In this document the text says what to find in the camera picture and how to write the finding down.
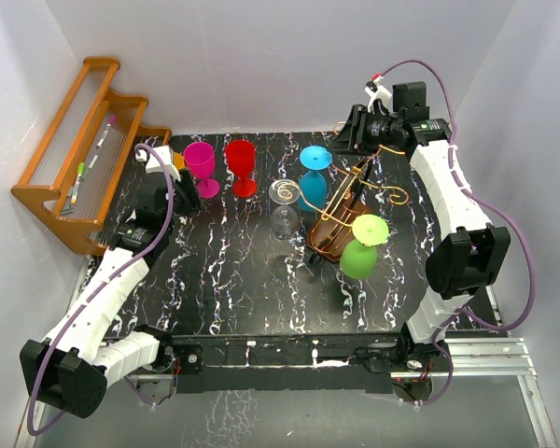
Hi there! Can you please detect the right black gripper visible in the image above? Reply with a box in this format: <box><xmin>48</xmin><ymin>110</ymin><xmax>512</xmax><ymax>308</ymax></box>
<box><xmin>326</xmin><ymin>105</ymin><xmax>401</xmax><ymax>157</ymax></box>

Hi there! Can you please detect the yellow orange plastic wine glass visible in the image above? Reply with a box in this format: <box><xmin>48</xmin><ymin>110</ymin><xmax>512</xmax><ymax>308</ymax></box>
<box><xmin>173</xmin><ymin>152</ymin><xmax>186</xmax><ymax>170</ymax></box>

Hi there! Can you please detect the magenta plastic wine glass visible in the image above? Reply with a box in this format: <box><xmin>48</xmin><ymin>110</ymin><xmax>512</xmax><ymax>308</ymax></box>
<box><xmin>183</xmin><ymin>142</ymin><xmax>219</xmax><ymax>199</ymax></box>

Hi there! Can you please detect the red plastic wine glass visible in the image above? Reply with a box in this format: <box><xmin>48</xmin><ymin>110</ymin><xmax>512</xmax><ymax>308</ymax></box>
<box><xmin>225</xmin><ymin>140</ymin><xmax>257</xmax><ymax>198</ymax></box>

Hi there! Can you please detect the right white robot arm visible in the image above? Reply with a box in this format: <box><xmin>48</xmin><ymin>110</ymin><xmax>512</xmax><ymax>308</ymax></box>
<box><xmin>329</xmin><ymin>75</ymin><xmax>511</xmax><ymax>371</ymax></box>

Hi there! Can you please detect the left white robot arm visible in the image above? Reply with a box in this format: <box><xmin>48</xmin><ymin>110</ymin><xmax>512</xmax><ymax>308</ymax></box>
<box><xmin>20</xmin><ymin>169</ymin><xmax>201</xmax><ymax>418</ymax></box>

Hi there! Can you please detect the blue plastic wine glass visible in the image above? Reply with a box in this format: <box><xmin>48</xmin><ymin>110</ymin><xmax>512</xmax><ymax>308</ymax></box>
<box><xmin>298</xmin><ymin>146</ymin><xmax>332</xmax><ymax>212</ymax></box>

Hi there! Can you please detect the wooden stepped shelf rack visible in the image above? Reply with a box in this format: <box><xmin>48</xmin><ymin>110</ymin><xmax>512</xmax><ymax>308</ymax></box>
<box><xmin>11</xmin><ymin>57</ymin><xmax>172</xmax><ymax>256</ymax></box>

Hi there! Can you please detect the clear glass wine glass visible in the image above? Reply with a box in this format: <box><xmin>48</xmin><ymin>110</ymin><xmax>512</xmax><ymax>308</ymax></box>
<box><xmin>268</xmin><ymin>179</ymin><xmax>301</xmax><ymax>241</ymax></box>

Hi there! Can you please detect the green plastic wine glass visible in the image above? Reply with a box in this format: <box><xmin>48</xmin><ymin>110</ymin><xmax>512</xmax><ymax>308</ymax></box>
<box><xmin>340</xmin><ymin>214</ymin><xmax>389</xmax><ymax>280</ymax></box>

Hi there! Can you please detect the green capped marker pen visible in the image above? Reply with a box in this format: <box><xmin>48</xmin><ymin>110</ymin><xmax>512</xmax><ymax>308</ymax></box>
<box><xmin>70</xmin><ymin>161</ymin><xmax>85</xmax><ymax>204</ymax></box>

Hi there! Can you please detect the purple capped marker pen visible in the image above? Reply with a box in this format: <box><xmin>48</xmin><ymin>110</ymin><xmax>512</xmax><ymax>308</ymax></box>
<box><xmin>95</xmin><ymin>115</ymin><xmax>117</xmax><ymax>151</ymax></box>

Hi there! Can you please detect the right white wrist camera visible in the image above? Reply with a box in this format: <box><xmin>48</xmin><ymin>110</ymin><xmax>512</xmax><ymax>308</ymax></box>
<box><xmin>365</xmin><ymin>73</ymin><xmax>392</xmax><ymax>112</ymax></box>

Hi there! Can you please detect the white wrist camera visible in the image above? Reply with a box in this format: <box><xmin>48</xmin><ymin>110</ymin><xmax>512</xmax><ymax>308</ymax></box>
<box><xmin>365</xmin><ymin>73</ymin><xmax>392</xmax><ymax>112</ymax></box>
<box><xmin>134</xmin><ymin>143</ymin><xmax>180</xmax><ymax>181</ymax></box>

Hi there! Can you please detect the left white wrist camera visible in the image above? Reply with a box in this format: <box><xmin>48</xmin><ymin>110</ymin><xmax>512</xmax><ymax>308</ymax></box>
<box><xmin>134</xmin><ymin>143</ymin><xmax>180</xmax><ymax>181</ymax></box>

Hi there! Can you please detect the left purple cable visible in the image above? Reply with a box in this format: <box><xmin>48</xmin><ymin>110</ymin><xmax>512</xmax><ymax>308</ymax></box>
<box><xmin>26</xmin><ymin>142</ymin><xmax>176</xmax><ymax>438</ymax></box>

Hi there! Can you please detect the purple cable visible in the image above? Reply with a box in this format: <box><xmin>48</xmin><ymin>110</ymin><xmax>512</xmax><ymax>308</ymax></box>
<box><xmin>26</xmin><ymin>142</ymin><xmax>176</xmax><ymax>438</ymax></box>
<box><xmin>368</xmin><ymin>59</ymin><xmax>538</xmax><ymax>406</ymax></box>

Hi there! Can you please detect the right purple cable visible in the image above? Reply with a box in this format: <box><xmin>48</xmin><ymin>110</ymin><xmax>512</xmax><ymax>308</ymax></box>
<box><xmin>368</xmin><ymin>59</ymin><xmax>538</xmax><ymax>406</ymax></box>

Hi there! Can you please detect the gold wire wine glass rack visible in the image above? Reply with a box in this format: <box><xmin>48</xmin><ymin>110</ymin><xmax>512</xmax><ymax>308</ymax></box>
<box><xmin>305</xmin><ymin>145</ymin><xmax>410</xmax><ymax>264</ymax></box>

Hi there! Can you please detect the black front mounting rail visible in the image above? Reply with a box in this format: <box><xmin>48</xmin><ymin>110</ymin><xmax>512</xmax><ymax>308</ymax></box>
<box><xmin>172</xmin><ymin>333</ymin><xmax>415</xmax><ymax>394</ymax></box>

